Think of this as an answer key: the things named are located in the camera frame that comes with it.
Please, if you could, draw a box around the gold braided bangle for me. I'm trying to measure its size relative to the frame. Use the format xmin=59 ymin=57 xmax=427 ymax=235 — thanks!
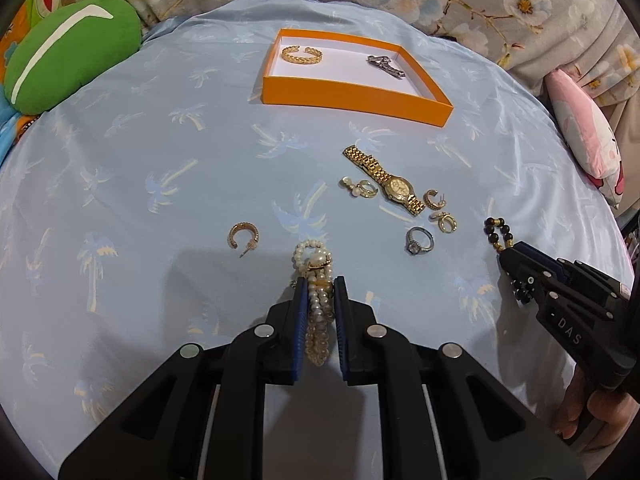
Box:
xmin=281 ymin=45 xmax=323 ymax=66

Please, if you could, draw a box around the gold twist earring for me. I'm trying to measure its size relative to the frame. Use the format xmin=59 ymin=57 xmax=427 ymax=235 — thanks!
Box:
xmin=430 ymin=210 xmax=457 ymax=233

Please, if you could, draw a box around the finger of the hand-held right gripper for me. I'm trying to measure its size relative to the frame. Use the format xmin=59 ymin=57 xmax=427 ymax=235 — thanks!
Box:
xmin=515 ymin=241 xmax=632 ymax=301
xmin=499 ymin=247 xmax=566 ymax=311

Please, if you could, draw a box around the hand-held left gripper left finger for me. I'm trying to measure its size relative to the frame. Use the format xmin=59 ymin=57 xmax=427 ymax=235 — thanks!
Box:
xmin=59 ymin=276 xmax=309 ymax=480

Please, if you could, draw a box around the gold wristwatch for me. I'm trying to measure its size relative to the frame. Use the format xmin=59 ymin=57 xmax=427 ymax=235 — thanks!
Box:
xmin=343 ymin=145 xmax=426 ymax=217

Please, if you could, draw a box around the pink pillow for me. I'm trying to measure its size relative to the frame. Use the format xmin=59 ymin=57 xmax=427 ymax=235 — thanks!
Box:
xmin=544 ymin=69 xmax=626 ymax=206

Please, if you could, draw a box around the white pearl bracelet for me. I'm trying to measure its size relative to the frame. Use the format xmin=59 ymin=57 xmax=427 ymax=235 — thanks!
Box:
xmin=292 ymin=240 xmax=335 ymax=367

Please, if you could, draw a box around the orange jewelry box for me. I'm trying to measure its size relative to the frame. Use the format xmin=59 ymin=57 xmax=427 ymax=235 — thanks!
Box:
xmin=261 ymin=28 xmax=455 ymax=128

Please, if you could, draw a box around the silver wristwatch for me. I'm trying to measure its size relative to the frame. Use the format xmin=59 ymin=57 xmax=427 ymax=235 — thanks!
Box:
xmin=366 ymin=54 xmax=406 ymax=80

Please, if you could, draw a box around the large gold hoop earring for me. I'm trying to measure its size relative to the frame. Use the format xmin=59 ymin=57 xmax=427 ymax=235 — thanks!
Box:
xmin=228 ymin=222 xmax=260 ymax=259

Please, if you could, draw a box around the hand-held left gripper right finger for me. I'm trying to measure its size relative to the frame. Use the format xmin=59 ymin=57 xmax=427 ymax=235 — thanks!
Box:
xmin=334 ymin=275 xmax=586 ymax=480

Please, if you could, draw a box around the green pillow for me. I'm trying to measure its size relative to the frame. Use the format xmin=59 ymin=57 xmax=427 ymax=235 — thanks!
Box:
xmin=4 ymin=0 xmax=143 ymax=116

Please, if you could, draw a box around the silver ring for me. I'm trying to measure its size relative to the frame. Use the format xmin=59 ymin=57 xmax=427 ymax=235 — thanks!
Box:
xmin=405 ymin=226 xmax=435 ymax=257

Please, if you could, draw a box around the black bead bracelet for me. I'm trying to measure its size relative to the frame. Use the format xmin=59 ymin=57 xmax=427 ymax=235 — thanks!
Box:
xmin=483 ymin=216 xmax=535 ymax=306

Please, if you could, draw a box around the person's right hand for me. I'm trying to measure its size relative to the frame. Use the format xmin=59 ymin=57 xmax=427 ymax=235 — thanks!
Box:
xmin=552 ymin=367 xmax=640 ymax=453

